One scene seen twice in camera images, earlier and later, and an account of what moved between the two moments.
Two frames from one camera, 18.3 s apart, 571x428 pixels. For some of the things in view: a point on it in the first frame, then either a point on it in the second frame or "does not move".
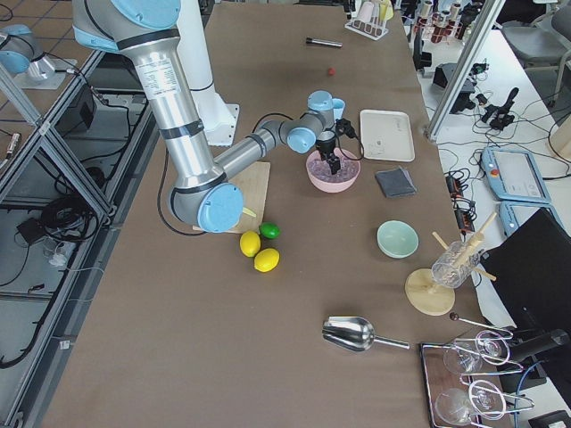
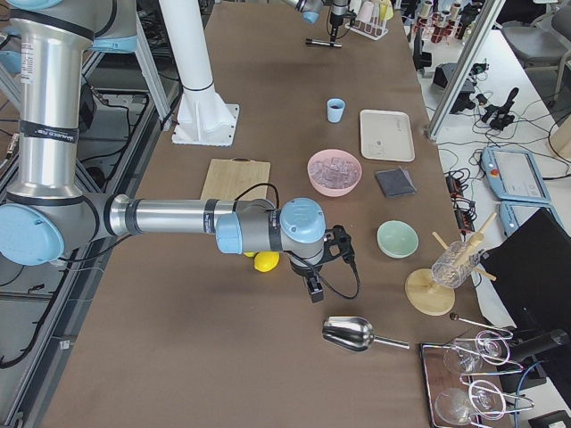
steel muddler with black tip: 319,41 does not move
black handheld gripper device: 497,117 does not move
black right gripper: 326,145 → 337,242
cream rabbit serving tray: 386,135 does not move
